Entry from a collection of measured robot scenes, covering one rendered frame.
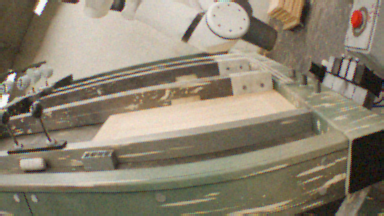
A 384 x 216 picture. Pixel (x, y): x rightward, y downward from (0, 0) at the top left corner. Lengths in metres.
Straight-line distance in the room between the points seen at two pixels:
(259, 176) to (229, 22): 0.28
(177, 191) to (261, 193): 0.12
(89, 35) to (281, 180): 6.17
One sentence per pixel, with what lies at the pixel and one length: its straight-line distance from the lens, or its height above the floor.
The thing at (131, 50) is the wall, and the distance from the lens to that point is 6.45.
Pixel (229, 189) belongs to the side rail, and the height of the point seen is 1.06.
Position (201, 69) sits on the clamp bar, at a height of 1.07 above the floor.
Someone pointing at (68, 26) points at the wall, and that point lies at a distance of 6.76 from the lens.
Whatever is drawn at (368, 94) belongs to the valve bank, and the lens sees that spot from 0.90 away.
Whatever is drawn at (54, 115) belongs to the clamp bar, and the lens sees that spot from 1.27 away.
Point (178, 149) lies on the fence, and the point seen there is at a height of 1.12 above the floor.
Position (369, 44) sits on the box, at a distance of 0.58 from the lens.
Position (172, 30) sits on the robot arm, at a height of 1.21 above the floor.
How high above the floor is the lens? 1.19
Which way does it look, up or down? 5 degrees down
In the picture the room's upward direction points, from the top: 68 degrees counter-clockwise
